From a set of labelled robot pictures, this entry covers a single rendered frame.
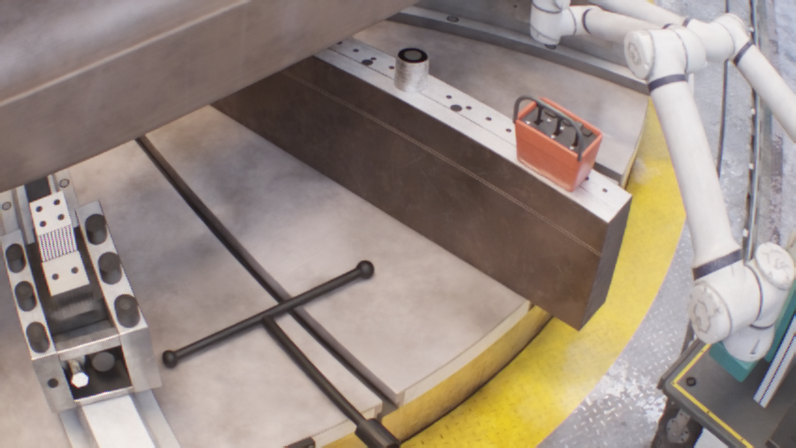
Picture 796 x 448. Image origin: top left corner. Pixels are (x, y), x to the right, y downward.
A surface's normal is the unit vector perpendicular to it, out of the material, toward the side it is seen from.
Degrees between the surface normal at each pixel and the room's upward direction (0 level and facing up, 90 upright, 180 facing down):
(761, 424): 0
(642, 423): 0
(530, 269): 90
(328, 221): 0
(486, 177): 90
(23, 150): 90
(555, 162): 97
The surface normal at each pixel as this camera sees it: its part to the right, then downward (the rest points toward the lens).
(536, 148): -0.63, 0.58
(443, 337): 0.06, -0.73
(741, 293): 0.27, -0.22
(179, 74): 0.59, 0.57
